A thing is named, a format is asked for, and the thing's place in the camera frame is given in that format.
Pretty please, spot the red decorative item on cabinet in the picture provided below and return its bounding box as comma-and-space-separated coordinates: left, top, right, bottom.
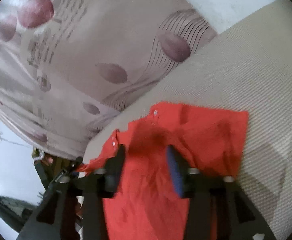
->
31, 148, 54, 166

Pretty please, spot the dark green bag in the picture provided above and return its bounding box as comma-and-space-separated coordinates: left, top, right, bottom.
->
0, 196, 37, 233

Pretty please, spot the beige leaf print curtain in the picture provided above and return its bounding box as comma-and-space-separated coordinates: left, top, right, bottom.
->
0, 0, 217, 159

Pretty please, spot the red knit sweater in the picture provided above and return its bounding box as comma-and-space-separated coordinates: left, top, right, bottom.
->
80, 102, 249, 239

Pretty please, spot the beige woven table cover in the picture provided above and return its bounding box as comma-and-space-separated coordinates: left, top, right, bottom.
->
84, 0, 292, 239

